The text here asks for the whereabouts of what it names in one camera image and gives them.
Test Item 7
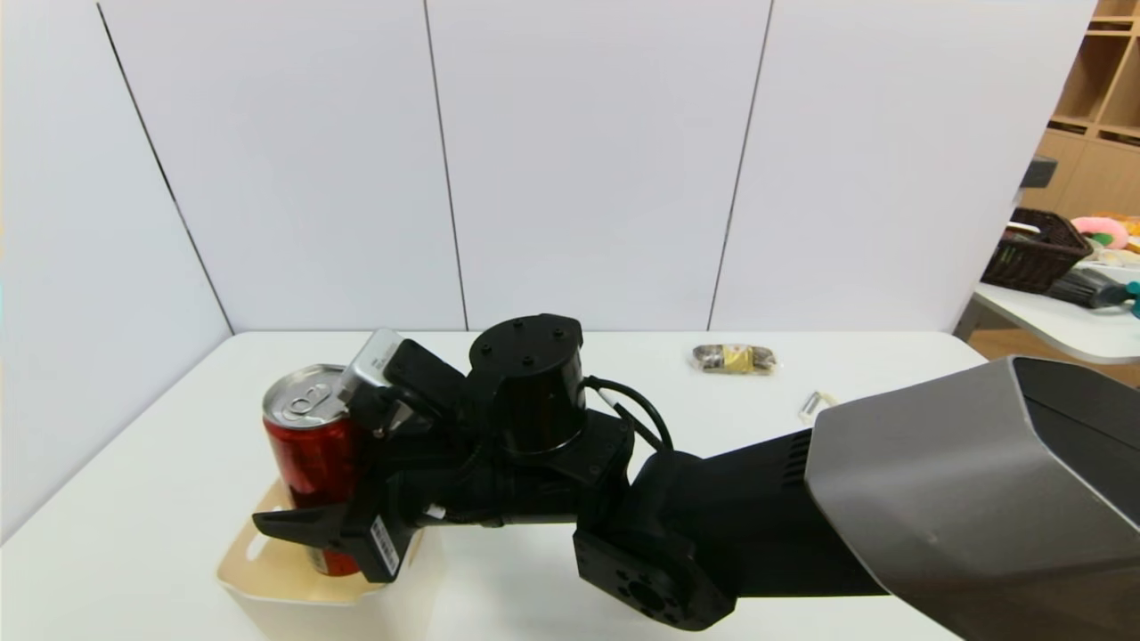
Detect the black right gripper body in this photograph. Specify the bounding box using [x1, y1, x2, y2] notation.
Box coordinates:
[338, 416, 501, 584]

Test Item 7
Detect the red soda can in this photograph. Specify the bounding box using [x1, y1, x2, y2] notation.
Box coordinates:
[262, 363, 371, 578]

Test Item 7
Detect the cream white plastic box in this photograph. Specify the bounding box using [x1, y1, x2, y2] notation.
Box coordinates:
[216, 481, 446, 641]

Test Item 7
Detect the wrapped snack packet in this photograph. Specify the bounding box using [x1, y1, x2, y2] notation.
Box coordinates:
[691, 344, 778, 377]

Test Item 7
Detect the white side table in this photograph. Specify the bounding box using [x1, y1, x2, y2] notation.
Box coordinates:
[953, 267, 1140, 364]

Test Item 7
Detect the dark wicker basket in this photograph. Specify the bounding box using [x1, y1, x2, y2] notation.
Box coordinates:
[981, 207, 1095, 294]

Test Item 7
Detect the black tool on side table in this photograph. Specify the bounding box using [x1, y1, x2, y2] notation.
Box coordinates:
[1049, 269, 1125, 310]

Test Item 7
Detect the pink plush toy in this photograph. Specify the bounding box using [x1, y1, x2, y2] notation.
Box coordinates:
[1071, 215, 1130, 250]

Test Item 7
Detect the wooden shelf unit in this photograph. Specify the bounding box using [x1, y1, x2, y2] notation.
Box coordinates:
[1022, 0, 1140, 215]

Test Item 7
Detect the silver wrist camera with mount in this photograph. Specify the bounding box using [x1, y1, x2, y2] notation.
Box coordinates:
[338, 328, 468, 424]

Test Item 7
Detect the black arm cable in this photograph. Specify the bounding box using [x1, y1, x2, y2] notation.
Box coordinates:
[583, 376, 673, 450]

